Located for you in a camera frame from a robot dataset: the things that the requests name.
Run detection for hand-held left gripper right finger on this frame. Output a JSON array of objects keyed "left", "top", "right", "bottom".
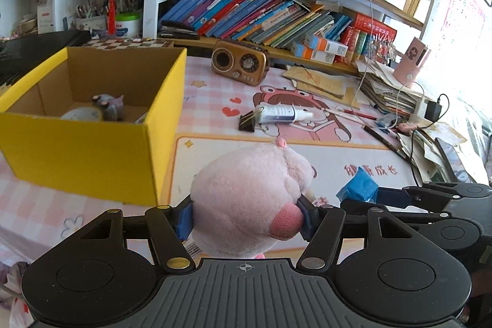
[{"left": 295, "top": 193, "right": 420, "bottom": 271}]

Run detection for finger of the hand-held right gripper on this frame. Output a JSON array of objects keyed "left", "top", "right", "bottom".
[
  {"left": 340, "top": 198, "right": 450, "bottom": 226},
  {"left": 375, "top": 182, "right": 459, "bottom": 212}
]

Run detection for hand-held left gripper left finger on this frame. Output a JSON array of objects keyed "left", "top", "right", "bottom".
[{"left": 79, "top": 196, "right": 196, "bottom": 272}]

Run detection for blue packet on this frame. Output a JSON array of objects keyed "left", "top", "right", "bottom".
[{"left": 336, "top": 167, "right": 379, "bottom": 203}]

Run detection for pink plush toy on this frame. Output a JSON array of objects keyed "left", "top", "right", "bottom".
[{"left": 190, "top": 138, "right": 314, "bottom": 260}]

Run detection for yellow cardboard box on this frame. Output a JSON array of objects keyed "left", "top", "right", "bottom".
[{"left": 0, "top": 45, "right": 188, "bottom": 206}]

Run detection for grey toy car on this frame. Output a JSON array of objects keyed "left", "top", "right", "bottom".
[{"left": 91, "top": 93, "right": 126, "bottom": 122}]

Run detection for desktop with pink checked cloth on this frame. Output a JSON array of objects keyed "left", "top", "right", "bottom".
[{"left": 0, "top": 55, "right": 492, "bottom": 275}]

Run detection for black pen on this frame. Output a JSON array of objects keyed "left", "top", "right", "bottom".
[{"left": 363, "top": 125, "right": 410, "bottom": 160}]

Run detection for pile of papers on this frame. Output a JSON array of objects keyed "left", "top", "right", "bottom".
[
  {"left": 355, "top": 59, "right": 427, "bottom": 117},
  {"left": 396, "top": 120, "right": 492, "bottom": 187}
]

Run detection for red and white pen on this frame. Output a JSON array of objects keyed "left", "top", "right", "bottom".
[{"left": 321, "top": 107, "right": 379, "bottom": 120}]

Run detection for black charger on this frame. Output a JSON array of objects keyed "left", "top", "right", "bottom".
[{"left": 425, "top": 93, "right": 450, "bottom": 122}]

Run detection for white cream tube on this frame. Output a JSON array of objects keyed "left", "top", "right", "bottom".
[{"left": 257, "top": 103, "right": 314, "bottom": 125}]

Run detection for black binder clip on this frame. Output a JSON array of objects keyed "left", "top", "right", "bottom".
[{"left": 238, "top": 109, "right": 264, "bottom": 132}]

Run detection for brown paper envelopes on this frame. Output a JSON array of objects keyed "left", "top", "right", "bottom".
[{"left": 282, "top": 65, "right": 362, "bottom": 109}]

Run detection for pink cylindrical device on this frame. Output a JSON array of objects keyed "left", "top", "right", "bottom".
[{"left": 393, "top": 37, "right": 432, "bottom": 83}]

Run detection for orange and white box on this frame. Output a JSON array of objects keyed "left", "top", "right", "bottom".
[
  {"left": 291, "top": 41, "right": 335, "bottom": 65},
  {"left": 305, "top": 34, "right": 349, "bottom": 56}
]

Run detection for brown retro radio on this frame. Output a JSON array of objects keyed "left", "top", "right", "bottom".
[{"left": 212, "top": 40, "right": 271, "bottom": 86}]

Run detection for wooden chessboard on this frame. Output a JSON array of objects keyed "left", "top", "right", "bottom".
[{"left": 82, "top": 38, "right": 173, "bottom": 49}]

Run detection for black stapler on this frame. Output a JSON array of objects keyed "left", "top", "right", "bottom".
[{"left": 159, "top": 20, "right": 200, "bottom": 40}]

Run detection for green lid jar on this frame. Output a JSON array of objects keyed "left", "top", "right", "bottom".
[{"left": 115, "top": 13, "right": 141, "bottom": 39}]

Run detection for white pen holder with pens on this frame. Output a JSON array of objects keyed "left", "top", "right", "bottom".
[{"left": 75, "top": 0, "right": 109, "bottom": 31}]

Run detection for black piano keyboard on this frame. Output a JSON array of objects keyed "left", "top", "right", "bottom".
[{"left": 0, "top": 30, "right": 92, "bottom": 87}]

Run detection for white box red label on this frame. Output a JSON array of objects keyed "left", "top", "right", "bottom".
[{"left": 37, "top": 5, "right": 55, "bottom": 34}]

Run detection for black cable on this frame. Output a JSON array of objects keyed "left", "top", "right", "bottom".
[{"left": 407, "top": 153, "right": 424, "bottom": 184}]

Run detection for white cable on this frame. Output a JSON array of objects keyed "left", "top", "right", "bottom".
[{"left": 357, "top": 0, "right": 425, "bottom": 111}]

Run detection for pink wall poster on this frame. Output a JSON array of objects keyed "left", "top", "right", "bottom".
[{"left": 423, "top": 0, "right": 492, "bottom": 57}]

